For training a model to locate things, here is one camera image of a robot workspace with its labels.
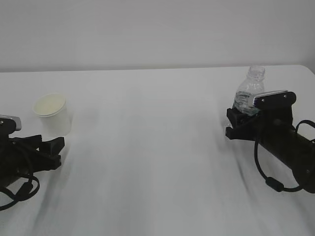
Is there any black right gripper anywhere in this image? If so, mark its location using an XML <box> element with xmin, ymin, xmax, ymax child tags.
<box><xmin>225</xmin><ymin>106</ymin><xmax>295</xmax><ymax>148</ymax></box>

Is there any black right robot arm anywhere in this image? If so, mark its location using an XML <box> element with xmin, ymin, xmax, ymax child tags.
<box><xmin>225</xmin><ymin>107</ymin><xmax>315</xmax><ymax>193</ymax></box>

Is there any clear plastic water bottle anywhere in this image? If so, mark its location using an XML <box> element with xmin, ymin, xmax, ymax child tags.
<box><xmin>232</xmin><ymin>65</ymin><xmax>265</xmax><ymax>116</ymax></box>

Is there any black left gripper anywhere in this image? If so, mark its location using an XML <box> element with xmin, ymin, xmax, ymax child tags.
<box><xmin>0</xmin><ymin>135</ymin><xmax>65</xmax><ymax>182</ymax></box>

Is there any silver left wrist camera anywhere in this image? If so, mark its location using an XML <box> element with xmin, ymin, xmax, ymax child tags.
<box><xmin>0</xmin><ymin>115</ymin><xmax>22</xmax><ymax>136</ymax></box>

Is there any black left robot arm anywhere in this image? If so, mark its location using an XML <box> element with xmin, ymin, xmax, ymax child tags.
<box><xmin>0</xmin><ymin>135</ymin><xmax>65</xmax><ymax>187</ymax></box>

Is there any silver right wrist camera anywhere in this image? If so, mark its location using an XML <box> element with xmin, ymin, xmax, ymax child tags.
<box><xmin>248</xmin><ymin>90</ymin><xmax>296</xmax><ymax>110</ymax></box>

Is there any white paper cup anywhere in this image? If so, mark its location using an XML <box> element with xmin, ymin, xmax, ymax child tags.
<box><xmin>32</xmin><ymin>93</ymin><xmax>71</xmax><ymax>137</ymax></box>

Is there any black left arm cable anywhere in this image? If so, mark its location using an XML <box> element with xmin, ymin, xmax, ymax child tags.
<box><xmin>0</xmin><ymin>141</ymin><xmax>41</xmax><ymax>211</ymax></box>

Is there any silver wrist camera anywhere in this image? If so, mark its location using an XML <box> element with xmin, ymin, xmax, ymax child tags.
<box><xmin>0</xmin><ymin>115</ymin><xmax>22</xmax><ymax>136</ymax></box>
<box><xmin>248</xmin><ymin>90</ymin><xmax>296</xmax><ymax>110</ymax></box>

